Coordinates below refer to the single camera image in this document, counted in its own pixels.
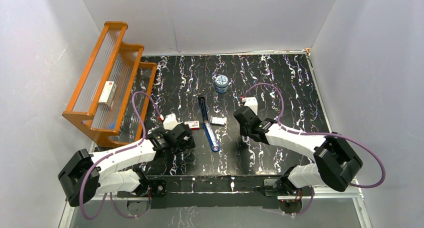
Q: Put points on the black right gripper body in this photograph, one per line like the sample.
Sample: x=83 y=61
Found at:
x=247 y=131

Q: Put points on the blue black stapler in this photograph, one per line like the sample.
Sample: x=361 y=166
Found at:
x=210 y=135

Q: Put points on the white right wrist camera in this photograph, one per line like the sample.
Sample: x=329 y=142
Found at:
x=251 y=102

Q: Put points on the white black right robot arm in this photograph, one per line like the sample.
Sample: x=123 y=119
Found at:
x=334 y=162

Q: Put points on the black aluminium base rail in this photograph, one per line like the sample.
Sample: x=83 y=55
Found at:
x=166 y=191

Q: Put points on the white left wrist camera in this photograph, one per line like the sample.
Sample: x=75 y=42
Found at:
x=169 y=121

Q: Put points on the white light-blue staple remover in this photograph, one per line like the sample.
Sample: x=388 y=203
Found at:
x=245 y=139

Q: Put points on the white red box on shelf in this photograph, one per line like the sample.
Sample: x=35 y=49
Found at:
x=108 y=93

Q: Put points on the red white staples box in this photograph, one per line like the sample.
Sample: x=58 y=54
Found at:
x=193 y=125

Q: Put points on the orange wooden tiered shelf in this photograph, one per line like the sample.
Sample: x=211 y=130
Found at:
x=100 y=106

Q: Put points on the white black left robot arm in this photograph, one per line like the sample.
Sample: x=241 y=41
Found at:
x=87 y=174

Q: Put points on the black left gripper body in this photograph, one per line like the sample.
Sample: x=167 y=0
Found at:
x=187 y=138

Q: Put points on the blue white round tin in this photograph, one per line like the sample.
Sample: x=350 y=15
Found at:
x=221 y=84

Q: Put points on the silver staple strips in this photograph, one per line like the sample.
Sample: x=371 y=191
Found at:
x=219 y=121

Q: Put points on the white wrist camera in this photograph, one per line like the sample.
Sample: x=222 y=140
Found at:
x=251 y=102
x=169 y=121

